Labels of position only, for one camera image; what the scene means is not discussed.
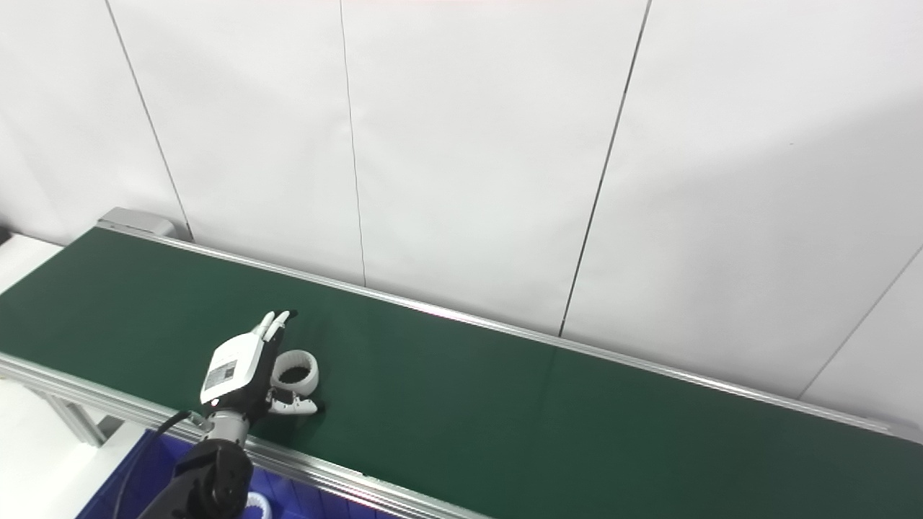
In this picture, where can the blue bin with white parts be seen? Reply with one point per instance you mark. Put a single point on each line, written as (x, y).
(144, 476)

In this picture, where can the green conveyor belt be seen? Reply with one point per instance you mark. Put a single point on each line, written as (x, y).
(541, 425)
(324, 472)

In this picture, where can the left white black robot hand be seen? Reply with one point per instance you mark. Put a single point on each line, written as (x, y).
(234, 364)

